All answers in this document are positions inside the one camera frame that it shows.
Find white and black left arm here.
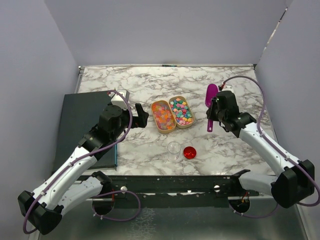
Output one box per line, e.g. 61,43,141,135
17,103,149,235

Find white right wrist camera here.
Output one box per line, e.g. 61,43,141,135
220,84,235,93

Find beige tray opaque star candies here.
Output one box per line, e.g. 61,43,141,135
168,96,195,129

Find red round lid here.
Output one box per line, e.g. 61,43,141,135
183,146,197,160

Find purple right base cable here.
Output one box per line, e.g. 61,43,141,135
232,199,280,218

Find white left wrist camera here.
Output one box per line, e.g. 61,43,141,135
109,89,130,110

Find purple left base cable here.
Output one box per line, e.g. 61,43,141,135
91,190,142,223

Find beige tray translucent star candies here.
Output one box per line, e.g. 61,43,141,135
150,100,177,134

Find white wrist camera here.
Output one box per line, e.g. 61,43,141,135
220,84,235,93
109,89,130,110

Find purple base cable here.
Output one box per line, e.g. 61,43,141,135
232,199,280,218
91,190,142,223

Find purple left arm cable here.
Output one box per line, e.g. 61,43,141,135
22,88,133,235

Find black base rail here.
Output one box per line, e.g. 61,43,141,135
74,174,261,209

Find dark box with blue edge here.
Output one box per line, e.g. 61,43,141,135
51,91,111,173

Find clear plastic cup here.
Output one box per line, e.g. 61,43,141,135
167,141,181,163

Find purple plastic scoop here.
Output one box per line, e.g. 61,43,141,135
204,83,219,133

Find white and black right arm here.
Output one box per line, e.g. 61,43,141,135
206,90,315,208

